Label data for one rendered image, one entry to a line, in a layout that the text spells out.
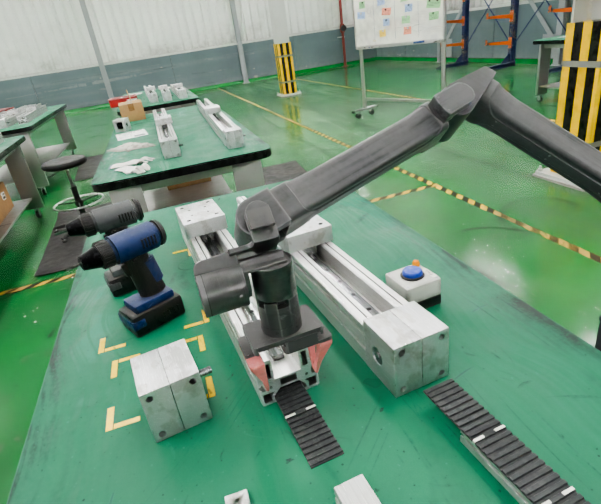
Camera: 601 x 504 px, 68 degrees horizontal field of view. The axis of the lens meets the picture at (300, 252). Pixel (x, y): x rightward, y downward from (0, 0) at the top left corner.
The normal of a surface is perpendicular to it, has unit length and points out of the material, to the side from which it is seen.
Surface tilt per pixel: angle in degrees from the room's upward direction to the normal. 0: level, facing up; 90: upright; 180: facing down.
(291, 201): 49
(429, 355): 90
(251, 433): 0
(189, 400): 90
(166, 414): 90
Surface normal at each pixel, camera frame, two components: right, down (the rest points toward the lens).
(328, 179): 0.19, -0.31
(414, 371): 0.38, 0.36
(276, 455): -0.14, -0.89
